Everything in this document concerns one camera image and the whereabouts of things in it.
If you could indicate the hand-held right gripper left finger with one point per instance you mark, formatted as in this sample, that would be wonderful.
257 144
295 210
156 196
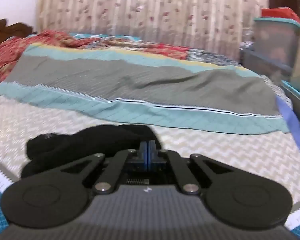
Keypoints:
144 155

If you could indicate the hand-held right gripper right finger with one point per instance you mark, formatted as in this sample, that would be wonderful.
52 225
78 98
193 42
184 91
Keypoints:
152 155

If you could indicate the black pants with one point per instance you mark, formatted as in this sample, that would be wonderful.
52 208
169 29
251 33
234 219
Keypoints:
90 142

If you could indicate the teal and beige printed bedsheet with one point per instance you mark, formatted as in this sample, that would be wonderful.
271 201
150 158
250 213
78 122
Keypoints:
165 92

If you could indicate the teal patterned quilt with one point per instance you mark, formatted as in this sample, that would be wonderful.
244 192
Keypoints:
102 36

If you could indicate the lavender cloth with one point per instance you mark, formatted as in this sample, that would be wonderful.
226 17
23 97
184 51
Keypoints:
290 122

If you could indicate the beige floral curtain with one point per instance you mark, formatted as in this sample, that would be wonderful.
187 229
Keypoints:
152 10

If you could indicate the grey plastic crate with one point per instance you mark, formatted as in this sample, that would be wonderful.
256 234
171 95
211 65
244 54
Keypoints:
265 62

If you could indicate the red floral cloth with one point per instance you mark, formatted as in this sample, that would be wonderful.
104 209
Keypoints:
27 45

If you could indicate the clear container with teal lid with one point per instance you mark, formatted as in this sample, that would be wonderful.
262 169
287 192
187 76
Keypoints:
275 42

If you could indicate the red bag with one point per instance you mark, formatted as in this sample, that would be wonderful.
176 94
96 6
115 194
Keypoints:
280 13

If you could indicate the dark wooden bed frame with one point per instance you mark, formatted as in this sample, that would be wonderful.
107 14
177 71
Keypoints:
10 31

